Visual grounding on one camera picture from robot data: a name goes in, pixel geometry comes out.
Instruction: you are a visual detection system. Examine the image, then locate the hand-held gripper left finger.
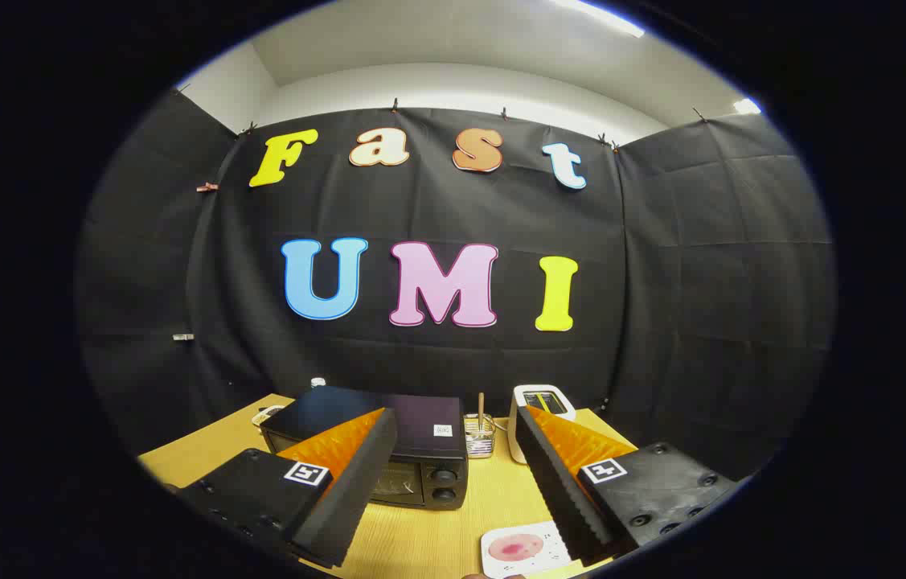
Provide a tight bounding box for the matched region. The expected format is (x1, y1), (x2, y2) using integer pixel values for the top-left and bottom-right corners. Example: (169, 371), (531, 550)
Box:
(175, 408), (399, 570)

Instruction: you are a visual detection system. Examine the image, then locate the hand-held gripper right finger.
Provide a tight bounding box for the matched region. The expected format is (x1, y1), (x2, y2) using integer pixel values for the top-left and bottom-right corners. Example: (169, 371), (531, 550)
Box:
(515, 404), (743, 566)

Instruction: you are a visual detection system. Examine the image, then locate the white square plate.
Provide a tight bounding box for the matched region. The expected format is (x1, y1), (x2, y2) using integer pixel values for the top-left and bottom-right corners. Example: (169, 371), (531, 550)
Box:
(481, 521), (576, 578)

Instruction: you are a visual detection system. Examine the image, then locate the pink ham slice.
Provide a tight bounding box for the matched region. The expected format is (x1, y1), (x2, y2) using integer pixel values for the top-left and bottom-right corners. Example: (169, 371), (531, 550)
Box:
(489, 533), (544, 563)

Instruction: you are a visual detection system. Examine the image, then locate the black toaster oven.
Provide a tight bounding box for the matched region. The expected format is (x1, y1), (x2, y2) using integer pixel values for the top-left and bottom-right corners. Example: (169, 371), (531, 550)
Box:
(260, 386), (469, 511)

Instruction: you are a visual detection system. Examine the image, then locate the cream pop-up toaster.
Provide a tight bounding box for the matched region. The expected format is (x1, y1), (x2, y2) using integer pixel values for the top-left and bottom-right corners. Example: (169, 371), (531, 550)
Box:
(507, 384), (578, 465)

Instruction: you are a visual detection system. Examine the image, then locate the clear glass jar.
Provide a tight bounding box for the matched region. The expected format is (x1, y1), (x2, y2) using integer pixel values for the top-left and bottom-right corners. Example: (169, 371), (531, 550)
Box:
(464, 413), (497, 459)

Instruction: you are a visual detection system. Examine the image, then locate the black backdrop cloth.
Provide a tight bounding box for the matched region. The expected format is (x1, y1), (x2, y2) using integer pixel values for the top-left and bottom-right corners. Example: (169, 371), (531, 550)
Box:
(76, 87), (837, 483)

